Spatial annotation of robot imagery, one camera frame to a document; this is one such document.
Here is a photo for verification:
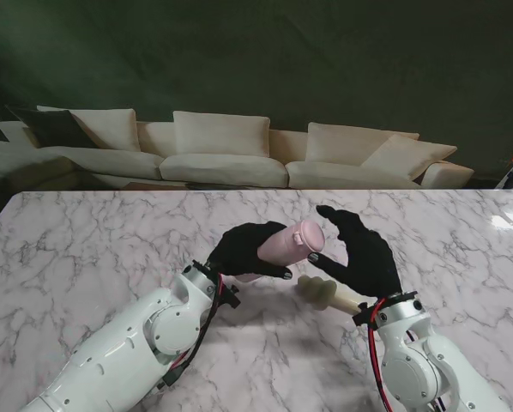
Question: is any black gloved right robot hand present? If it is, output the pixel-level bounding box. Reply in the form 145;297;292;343
306;204;403;300

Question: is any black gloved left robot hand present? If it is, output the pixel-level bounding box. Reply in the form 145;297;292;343
205;221;294;281

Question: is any pink thermos body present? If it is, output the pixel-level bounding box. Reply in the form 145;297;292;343
234;227;309;284

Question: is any sponge cup brush red handle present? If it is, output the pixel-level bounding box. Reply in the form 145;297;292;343
297;275;371;316

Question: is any pink thermos lid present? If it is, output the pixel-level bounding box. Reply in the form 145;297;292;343
291;219;326;254

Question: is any cream fabric sofa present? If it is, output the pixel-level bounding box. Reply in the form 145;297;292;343
0;106;476;191

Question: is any cream sofa cushion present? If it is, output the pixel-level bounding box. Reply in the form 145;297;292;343
305;122;421;167
36;106;138;152
360;133;458;181
172;110;271;158

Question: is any dark brown sofa cushion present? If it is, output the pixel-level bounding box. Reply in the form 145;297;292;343
5;104;100;150

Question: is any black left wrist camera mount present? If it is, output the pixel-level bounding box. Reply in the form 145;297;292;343
220;281;241;309

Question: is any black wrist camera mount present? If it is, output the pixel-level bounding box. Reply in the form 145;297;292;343
351;302;380;330
220;281;241;309

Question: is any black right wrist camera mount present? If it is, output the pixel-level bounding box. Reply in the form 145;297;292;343
351;302;380;330

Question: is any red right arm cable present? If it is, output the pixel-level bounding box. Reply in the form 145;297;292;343
367;300;395;411

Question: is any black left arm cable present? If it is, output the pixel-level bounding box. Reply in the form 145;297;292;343
160;274;240;387

